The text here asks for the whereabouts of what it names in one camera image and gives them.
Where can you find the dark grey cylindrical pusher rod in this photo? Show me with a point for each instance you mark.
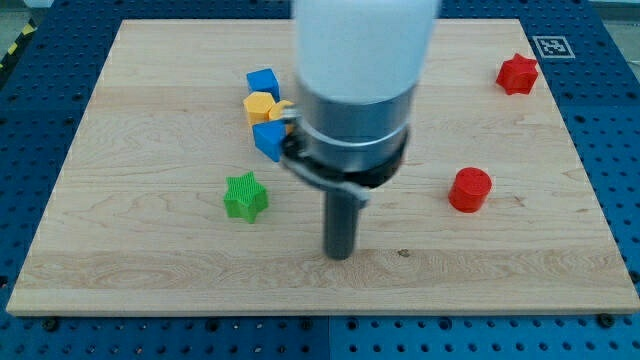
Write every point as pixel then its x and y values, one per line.
pixel 341 215

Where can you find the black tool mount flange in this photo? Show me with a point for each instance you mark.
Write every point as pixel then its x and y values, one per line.
pixel 323 176

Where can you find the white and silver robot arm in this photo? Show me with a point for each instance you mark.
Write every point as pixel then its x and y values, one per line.
pixel 357 64

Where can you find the green star block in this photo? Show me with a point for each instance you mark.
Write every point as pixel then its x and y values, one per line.
pixel 245 197

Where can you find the red star block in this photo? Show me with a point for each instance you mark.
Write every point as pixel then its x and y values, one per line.
pixel 518 75

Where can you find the red cylinder block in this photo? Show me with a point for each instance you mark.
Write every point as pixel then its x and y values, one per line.
pixel 470 189

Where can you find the blue triangular block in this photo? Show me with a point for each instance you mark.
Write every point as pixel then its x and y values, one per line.
pixel 268 137

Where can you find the yellow round block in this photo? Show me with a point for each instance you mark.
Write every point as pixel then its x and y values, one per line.
pixel 276 110

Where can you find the yellow hexagon block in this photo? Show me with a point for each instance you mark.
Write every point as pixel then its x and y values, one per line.
pixel 257 106

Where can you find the blue cube block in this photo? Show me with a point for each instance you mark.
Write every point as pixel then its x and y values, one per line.
pixel 263 80

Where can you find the light wooden board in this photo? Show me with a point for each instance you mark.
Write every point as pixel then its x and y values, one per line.
pixel 136 224

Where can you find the white fiducial marker tag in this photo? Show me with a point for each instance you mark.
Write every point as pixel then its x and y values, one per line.
pixel 551 47

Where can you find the yellow black hazard tape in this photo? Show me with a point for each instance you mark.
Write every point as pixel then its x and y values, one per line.
pixel 17 48

